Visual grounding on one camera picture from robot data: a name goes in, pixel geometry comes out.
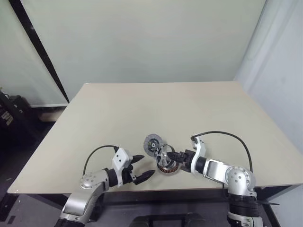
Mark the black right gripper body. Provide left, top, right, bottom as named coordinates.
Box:
left=179, top=149, right=196, bottom=173

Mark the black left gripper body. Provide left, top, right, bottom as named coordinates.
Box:
left=121, top=162, right=140, bottom=185

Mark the silver spoked rotor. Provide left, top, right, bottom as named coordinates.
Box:
left=154, top=143, right=176, bottom=171

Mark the motor housing with copper windings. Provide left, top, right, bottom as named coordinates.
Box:
left=156, top=159, right=182, bottom=177

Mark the grey round motor lid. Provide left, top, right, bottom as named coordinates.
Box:
left=143, top=133, right=164, bottom=157

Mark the dark rounded shape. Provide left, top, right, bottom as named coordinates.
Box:
left=132, top=209, right=152, bottom=227
left=184, top=207, right=207, bottom=227

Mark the black equipment case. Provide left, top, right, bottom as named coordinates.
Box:
left=0, top=90, right=32, bottom=130

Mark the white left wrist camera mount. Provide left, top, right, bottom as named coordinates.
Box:
left=111, top=147, right=134, bottom=186

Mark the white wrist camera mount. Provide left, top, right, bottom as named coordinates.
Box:
left=190, top=134, right=207, bottom=178
left=111, top=147, right=134, bottom=186

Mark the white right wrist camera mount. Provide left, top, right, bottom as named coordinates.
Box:
left=190, top=134, right=207, bottom=178

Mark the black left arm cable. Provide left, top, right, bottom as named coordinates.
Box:
left=83, top=145, right=119, bottom=176

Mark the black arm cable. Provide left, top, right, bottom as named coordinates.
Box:
left=195, top=131, right=253, bottom=171
left=83, top=145, right=119, bottom=176

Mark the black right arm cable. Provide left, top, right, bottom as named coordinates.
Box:
left=195, top=131, right=253, bottom=171

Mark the black diagonal wall strip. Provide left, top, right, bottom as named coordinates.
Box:
left=10, top=0, right=70, bottom=104

